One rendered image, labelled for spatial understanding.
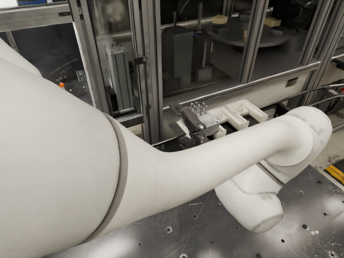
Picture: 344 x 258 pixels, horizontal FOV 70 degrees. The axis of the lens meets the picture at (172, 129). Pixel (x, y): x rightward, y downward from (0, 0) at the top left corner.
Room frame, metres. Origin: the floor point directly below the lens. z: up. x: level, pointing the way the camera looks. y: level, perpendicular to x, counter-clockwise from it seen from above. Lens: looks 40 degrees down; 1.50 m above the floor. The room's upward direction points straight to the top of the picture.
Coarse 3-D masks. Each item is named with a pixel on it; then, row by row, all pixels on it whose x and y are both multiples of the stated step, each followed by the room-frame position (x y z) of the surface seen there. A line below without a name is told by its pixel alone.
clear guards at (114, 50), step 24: (0, 0) 0.64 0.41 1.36; (24, 0) 0.66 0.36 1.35; (48, 0) 0.69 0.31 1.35; (96, 0) 0.74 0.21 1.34; (120, 0) 0.77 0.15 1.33; (0, 24) 0.63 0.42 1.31; (24, 24) 0.65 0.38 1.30; (48, 24) 0.68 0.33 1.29; (96, 24) 0.74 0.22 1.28; (120, 24) 0.77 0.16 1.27; (96, 48) 0.73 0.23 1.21; (120, 48) 0.77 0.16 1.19; (120, 72) 0.76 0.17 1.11; (120, 96) 0.75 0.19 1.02; (120, 120) 0.75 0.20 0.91
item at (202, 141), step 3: (195, 135) 0.51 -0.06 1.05; (198, 135) 0.50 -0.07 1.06; (204, 135) 0.50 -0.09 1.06; (195, 138) 0.50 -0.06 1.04; (198, 138) 0.49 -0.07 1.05; (201, 138) 0.49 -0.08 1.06; (204, 138) 0.49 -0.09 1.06; (198, 141) 0.49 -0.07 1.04; (201, 141) 0.48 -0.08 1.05; (204, 141) 0.48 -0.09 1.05; (207, 141) 0.48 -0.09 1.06; (192, 144) 0.51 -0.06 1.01; (198, 144) 0.49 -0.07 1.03
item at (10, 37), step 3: (6, 33) 0.80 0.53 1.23; (9, 33) 0.80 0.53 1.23; (9, 36) 0.80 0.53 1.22; (12, 36) 0.81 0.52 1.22; (9, 39) 0.80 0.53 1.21; (12, 39) 0.80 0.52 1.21; (9, 42) 0.80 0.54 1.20; (12, 42) 0.80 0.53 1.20; (15, 42) 0.81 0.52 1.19; (12, 45) 0.80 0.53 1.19; (15, 45) 0.81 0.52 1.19; (12, 48) 0.80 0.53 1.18; (15, 48) 0.80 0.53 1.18; (18, 51) 0.81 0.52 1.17
